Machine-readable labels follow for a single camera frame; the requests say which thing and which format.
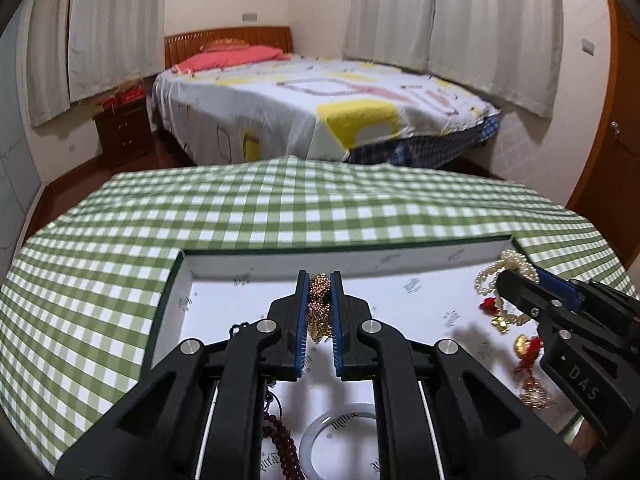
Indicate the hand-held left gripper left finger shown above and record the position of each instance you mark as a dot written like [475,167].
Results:
[300,330]

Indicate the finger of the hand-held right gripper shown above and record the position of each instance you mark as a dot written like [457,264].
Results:
[520,292]
[557,287]

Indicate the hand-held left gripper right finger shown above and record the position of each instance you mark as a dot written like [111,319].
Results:
[337,330]

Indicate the green jewelry box tray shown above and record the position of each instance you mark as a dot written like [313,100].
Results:
[410,310]

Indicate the small red knot charm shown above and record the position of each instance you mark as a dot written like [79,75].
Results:
[491,305]

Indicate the red knot charm gold bead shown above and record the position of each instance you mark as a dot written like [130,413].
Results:
[527,352]

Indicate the white bangle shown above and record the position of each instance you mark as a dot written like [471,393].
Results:
[310,440]

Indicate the green checked tablecloth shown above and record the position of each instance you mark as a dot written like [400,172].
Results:
[200,200]

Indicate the wooden door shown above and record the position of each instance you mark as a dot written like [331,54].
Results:
[607,125]

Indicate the bed with patterned sheet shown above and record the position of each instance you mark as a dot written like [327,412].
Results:
[310,105]

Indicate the dark wooden nightstand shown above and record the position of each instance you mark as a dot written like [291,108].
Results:
[125,135]

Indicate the white striped curtain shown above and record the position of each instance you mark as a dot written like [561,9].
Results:
[495,30]
[117,25]
[390,10]
[50,45]

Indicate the pink pillow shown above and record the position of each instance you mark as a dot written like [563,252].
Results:
[230,57]

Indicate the red box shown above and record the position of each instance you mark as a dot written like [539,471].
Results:
[124,101]

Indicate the orange pillow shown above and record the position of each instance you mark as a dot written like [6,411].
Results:
[225,45]

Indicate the frosted glass wardrobe door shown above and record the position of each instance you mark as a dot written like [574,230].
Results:
[15,160]

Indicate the wall light switch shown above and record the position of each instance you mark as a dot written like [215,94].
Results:
[588,47]

